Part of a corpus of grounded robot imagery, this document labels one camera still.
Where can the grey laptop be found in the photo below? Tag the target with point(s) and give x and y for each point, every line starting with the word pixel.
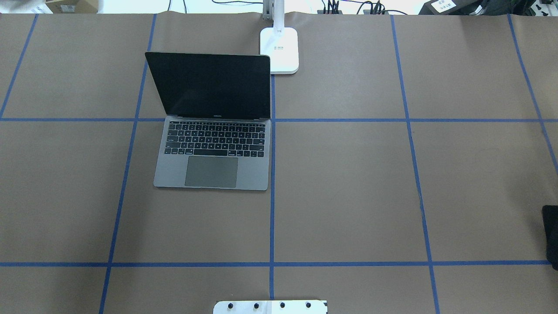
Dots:
pixel 217 130

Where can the black mouse pad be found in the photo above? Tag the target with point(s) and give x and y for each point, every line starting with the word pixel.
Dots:
pixel 550 221

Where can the white desk lamp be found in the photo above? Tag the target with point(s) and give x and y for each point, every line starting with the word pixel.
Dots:
pixel 278 41

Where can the black box with white label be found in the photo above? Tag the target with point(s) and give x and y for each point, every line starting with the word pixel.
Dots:
pixel 452 7

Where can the cardboard box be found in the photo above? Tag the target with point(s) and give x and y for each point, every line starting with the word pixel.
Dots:
pixel 73 6

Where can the white pedestal column base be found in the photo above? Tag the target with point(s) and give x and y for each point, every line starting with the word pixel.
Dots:
pixel 271 307

